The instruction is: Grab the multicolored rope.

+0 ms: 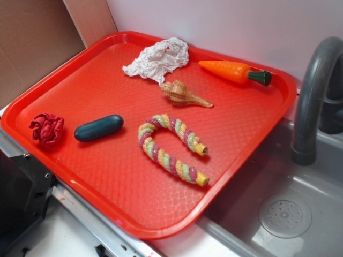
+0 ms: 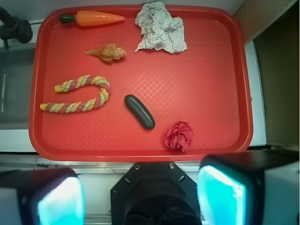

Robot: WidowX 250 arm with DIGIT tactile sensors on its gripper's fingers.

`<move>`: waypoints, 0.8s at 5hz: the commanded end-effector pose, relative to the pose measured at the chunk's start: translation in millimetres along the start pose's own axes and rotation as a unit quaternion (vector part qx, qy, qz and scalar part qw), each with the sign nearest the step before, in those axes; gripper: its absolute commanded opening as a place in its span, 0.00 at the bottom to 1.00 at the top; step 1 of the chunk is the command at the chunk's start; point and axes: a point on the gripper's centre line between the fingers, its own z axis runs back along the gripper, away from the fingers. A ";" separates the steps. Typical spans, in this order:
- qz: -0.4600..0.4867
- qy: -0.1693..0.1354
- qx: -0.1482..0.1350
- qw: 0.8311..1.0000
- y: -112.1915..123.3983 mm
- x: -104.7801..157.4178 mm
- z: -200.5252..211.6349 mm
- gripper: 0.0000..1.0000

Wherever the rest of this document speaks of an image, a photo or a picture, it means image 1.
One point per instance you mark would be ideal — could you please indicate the red plastic tray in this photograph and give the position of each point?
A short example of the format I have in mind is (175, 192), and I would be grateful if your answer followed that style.
(113, 173)

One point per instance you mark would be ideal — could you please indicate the grey toy faucet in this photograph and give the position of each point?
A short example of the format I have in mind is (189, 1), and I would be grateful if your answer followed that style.
(320, 102)

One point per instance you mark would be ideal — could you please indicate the crumpled white paper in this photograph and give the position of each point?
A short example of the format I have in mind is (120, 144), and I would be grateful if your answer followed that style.
(159, 59)

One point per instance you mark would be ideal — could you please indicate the black metal base block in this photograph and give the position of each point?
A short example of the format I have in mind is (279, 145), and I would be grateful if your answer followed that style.
(26, 186)

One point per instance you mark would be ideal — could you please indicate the brown striped seashell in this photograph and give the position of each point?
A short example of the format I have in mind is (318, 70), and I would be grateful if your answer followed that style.
(179, 95)

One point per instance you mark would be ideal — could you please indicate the crumpled red paper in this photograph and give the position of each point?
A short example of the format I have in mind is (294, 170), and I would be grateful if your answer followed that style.
(47, 128)

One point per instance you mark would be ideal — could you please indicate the dark teal capsule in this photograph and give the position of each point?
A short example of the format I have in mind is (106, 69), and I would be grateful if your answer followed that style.
(99, 128)

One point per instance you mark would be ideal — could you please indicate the grey toy sink basin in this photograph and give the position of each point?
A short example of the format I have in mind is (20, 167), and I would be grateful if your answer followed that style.
(274, 207)

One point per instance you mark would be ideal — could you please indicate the brown cardboard panel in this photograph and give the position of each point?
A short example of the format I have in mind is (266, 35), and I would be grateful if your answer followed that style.
(39, 36)

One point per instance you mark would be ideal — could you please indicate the orange toy carrot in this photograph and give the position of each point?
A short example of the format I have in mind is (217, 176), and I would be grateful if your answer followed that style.
(237, 72)

